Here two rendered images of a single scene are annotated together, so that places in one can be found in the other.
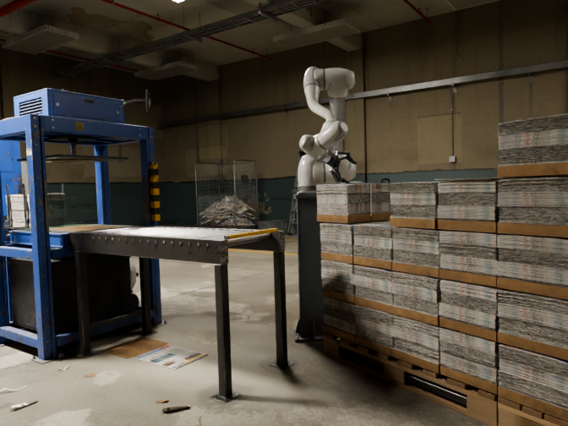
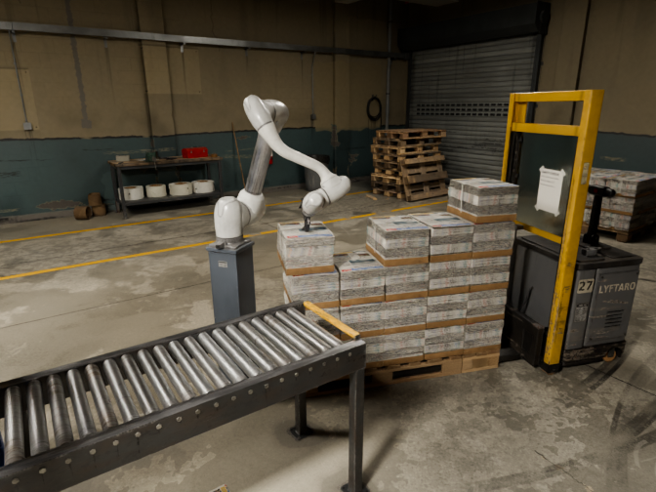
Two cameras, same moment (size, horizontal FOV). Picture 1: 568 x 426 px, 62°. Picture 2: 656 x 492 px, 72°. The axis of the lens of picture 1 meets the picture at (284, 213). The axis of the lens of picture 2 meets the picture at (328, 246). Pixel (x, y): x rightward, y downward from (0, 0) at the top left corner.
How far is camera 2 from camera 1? 2.80 m
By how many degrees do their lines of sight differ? 69
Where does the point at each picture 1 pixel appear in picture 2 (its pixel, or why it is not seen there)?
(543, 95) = (119, 62)
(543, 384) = (488, 336)
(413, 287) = (406, 308)
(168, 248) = (289, 385)
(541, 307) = (492, 296)
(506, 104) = (83, 66)
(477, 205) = (461, 242)
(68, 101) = not seen: outside the picture
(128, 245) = (204, 417)
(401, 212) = (396, 254)
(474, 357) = (451, 339)
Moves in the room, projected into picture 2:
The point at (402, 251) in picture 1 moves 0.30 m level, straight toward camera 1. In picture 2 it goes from (396, 284) to (442, 295)
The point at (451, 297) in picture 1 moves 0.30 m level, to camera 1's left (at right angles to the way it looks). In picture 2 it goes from (435, 307) to (429, 327)
